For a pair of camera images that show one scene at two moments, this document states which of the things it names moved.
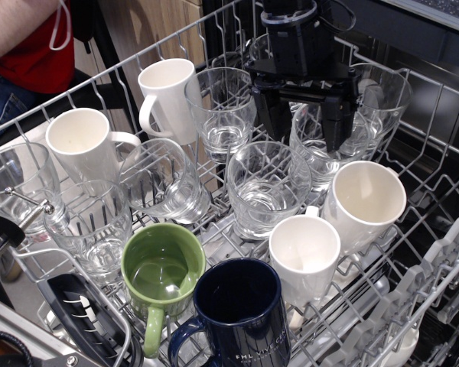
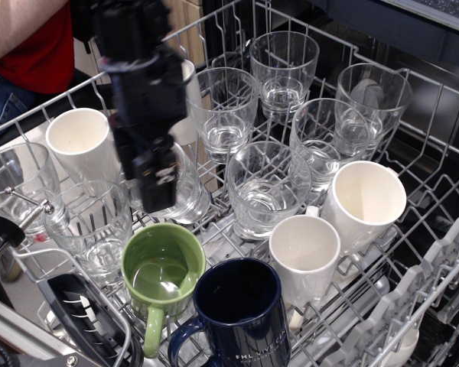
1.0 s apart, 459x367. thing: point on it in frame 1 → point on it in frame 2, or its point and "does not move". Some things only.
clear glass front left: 91,220 does not move
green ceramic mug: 161,267 does not move
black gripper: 301,64 → 149,100
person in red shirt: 30,50 does not move
